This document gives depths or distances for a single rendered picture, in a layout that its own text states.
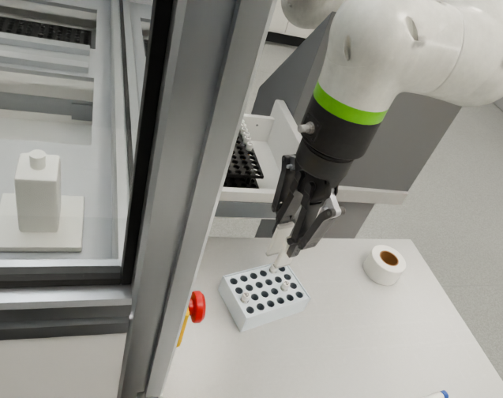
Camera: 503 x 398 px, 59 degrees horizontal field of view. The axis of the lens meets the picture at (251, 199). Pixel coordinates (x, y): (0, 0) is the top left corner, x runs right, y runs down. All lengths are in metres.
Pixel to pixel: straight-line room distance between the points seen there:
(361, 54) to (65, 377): 0.40
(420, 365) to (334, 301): 0.17
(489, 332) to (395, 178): 1.23
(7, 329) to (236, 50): 0.23
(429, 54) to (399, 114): 0.51
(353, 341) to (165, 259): 0.54
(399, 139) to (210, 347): 0.63
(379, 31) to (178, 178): 0.31
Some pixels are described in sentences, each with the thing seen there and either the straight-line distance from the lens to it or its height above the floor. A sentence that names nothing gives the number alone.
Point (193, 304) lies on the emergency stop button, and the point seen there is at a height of 0.89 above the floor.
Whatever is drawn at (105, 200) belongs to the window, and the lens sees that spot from 0.27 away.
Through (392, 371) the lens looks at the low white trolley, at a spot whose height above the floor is 0.76.
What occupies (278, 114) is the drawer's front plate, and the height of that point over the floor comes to 0.91.
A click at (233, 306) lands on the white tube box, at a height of 0.78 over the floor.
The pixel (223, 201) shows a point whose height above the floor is 0.87.
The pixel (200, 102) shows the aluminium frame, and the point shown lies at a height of 1.24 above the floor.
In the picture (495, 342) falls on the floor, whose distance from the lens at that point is 2.22.
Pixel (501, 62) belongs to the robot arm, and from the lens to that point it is 0.57.
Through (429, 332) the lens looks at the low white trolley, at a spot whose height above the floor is 0.76.
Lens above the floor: 1.35
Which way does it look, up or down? 39 degrees down
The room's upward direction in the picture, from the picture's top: 19 degrees clockwise
